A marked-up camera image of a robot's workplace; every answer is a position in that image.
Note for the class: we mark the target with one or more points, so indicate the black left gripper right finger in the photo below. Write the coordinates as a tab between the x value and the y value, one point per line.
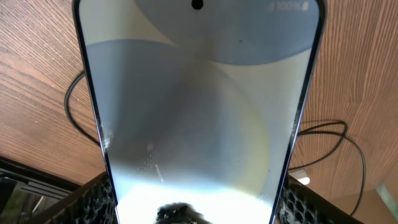
300	205

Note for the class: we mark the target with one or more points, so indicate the white power strip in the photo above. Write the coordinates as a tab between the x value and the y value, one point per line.
301	176

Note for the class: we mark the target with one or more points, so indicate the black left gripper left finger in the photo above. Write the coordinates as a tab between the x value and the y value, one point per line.
92	203

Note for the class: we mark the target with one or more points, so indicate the blue Samsung Galaxy smartphone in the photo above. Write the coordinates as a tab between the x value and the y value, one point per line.
198	102

